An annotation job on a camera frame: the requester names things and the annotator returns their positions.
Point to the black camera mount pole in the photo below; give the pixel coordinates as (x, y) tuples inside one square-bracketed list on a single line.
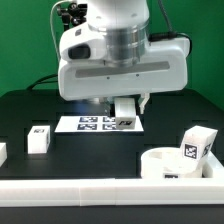
[(72, 15)]

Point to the white sheet with tags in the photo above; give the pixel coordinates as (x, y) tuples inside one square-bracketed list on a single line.
[(75, 124)]

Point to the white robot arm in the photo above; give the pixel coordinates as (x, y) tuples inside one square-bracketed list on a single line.
[(109, 55)]

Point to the white round stool seat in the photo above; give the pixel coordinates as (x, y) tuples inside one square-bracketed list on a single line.
[(167, 162)]

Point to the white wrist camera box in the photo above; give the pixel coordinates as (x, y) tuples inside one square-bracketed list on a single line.
[(82, 43)]

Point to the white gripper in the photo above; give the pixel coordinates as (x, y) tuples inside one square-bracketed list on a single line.
[(163, 68)]

